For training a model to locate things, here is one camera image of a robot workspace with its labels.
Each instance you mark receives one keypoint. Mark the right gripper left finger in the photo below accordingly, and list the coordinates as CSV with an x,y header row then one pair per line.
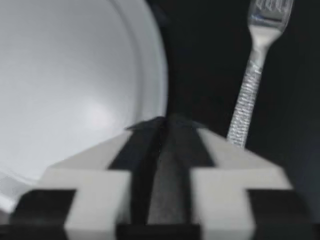
x,y
100,190

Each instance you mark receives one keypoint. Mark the silver metal fork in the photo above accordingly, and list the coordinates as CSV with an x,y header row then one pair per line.
x,y
246,100

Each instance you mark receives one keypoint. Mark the white round plate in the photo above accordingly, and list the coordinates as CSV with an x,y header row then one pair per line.
x,y
65,82

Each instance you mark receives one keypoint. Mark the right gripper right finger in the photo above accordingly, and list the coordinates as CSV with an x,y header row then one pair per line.
x,y
217,190

